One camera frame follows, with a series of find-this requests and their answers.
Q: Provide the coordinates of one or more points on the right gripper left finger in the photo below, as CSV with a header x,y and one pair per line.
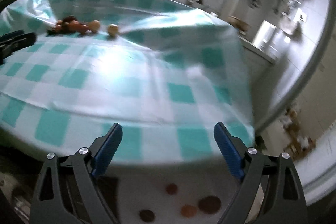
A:
x,y
67,188

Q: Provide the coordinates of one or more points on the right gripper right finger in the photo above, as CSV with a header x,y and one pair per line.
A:
x,y
284,200

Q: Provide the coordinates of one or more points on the dark purple apple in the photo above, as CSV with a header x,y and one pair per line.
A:
x,y
210,204

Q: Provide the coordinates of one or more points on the large orange mandarin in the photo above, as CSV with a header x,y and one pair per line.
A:
x,y
189,211

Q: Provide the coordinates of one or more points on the yellow striped pepino melon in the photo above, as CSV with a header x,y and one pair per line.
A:
x,y
113,30

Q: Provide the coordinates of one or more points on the dark dried date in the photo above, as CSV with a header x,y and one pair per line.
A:
x,y
69,19

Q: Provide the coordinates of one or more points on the small orange mandarin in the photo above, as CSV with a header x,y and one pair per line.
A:
x,y
74,26

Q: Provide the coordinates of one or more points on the red cherry tomato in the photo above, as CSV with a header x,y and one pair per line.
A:
x,y
82,29

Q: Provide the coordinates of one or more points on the teal checkered tablecloth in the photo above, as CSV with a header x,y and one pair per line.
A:
x,y
169,76

